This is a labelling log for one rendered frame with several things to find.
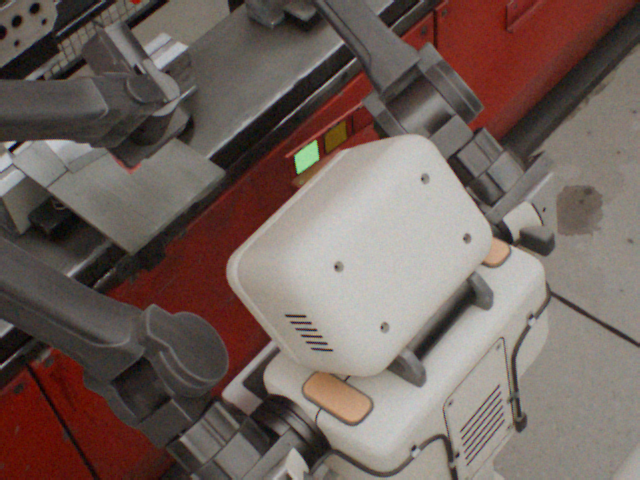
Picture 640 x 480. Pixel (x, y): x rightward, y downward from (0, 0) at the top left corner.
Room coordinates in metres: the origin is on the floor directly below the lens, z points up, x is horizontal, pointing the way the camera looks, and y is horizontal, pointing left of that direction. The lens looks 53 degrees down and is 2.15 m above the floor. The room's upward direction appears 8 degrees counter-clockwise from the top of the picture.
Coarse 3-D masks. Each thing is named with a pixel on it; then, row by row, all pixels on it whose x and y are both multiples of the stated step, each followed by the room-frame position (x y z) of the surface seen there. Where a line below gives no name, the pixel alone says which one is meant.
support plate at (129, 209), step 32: (32, 160) 1.09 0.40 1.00; (96, 160) 1.07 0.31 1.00; (160, 160) 1.05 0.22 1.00; (192, 160) 1.04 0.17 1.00; (64, 192) 1.02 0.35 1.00; (96, 192) 1.01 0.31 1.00; (128, 192) 1.00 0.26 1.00; (160, 192) 0.99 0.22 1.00; (192, 192) 0.98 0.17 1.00; (96, 224) 0.95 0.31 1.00; (128, 224) 0.94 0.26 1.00; (160, 224) 0.94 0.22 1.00
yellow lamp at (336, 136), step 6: (336, 126) 1.22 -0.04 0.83; (342, 126) 1.23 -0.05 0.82; (330, 132) 1.21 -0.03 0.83; (336, 132) 1.22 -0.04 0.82; (342, 132) 1.22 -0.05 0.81; (324, 138) 1.20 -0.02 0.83; (330, 138) 1.21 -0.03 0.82; (336, 138) 1.22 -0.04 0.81; (342, 138) 1.22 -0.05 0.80; (330, 144) 1.21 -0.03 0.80; (336, 144) 1.22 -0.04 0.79; (330, 150) 1.21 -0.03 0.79
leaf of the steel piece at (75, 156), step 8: (48, 144) 1.11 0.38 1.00; (56, 144) 1.11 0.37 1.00; (64, 144) 1.11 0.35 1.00; (72, 144) 1.10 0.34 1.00; (80, 144) 1.10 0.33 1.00; (88, 144) 1.10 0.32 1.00; (56, 152) 1.09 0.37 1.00; (64, 152) 1.09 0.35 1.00; (72, 152) 1.09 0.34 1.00; (80, 152) 1.09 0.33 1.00; (88, 152) 1.07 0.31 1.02; (96, 152) 1.07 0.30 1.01; (104, 152) 1.08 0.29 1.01; (64, 160) 1.08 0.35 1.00; (72, 160) 1.07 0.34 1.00; (80, 160) 1.06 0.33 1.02; (88, 160) 1.06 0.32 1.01; (72, 168) 1.05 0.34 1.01; (80, 168) 1.06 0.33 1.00
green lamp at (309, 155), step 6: (312, 144) 1.19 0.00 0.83; (306, 150) 1.18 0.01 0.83; (312, 150) 1.19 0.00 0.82; (300, 156) 1.17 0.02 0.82; (306, 156) 1.18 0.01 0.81; (312, 156) 1.19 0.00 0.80; (300, 162) 1.17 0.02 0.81; (306, 162) 1.18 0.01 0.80; (312, 162) 1.19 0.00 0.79; (300, 168) 1.17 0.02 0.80
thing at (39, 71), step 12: (48, 36) 1.18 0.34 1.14; (36, 48) 1.17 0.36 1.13; (48, 48) 1.18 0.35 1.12; (12, 60) 1.14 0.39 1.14; (24, 60) 1.15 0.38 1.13; (36, 60) 1.16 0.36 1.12; (48, 60) 1.18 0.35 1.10; (60, 60) 1.20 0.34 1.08; (0, 72) 1.13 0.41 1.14; (12, 72) 1.14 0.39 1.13; (24, 72) 1.15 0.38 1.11; (36, 72) 1.17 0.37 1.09
